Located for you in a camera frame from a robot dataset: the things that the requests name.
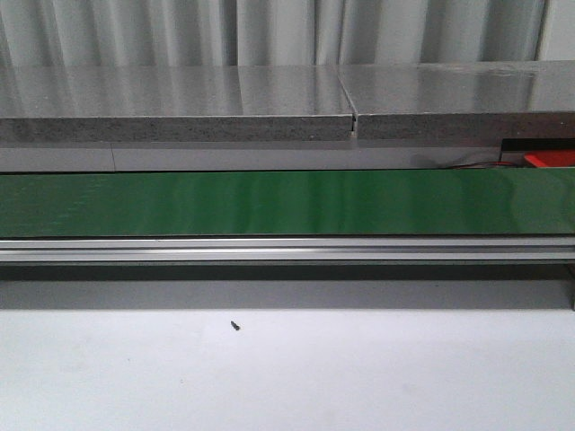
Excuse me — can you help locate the green conveyor belt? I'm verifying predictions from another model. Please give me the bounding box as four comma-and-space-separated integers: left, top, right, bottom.
1, 169, 574, 238

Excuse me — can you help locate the red cable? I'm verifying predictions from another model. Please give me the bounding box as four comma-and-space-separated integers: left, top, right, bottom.
444, 160, 522, 171

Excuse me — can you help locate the red plate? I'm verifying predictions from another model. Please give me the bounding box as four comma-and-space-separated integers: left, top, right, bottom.
524, 150, 575, 168

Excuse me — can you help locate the grey pleated curtain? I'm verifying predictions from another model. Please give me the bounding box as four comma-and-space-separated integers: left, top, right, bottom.
1, 1, 545, 66

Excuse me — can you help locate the grey stone slab right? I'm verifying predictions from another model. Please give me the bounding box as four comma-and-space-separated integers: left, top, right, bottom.
339, 60, 574, 140

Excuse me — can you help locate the grey rear conveyor panel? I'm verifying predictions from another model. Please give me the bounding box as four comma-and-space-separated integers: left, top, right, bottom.
1, 138, 500, 172

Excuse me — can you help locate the grey stone slab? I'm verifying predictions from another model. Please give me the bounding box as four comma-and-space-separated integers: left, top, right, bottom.
1, 66, 354, 143
339, 60, 574, 140

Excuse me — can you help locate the grey stone slab left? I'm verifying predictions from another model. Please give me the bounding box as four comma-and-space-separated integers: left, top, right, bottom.
1, 66, 354, 143

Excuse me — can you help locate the aluminium conveyor side rail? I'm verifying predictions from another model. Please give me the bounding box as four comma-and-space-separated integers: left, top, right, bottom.
1, 234, 574, 265

